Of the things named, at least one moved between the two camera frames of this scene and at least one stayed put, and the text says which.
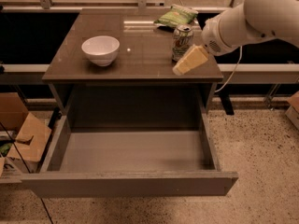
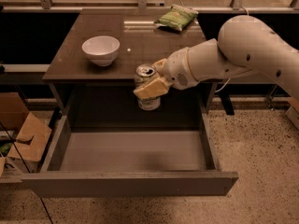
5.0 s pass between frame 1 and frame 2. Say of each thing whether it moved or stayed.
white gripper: moved
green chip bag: stayed
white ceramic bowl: stayed
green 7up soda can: moved
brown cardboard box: stayed
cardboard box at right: stayed
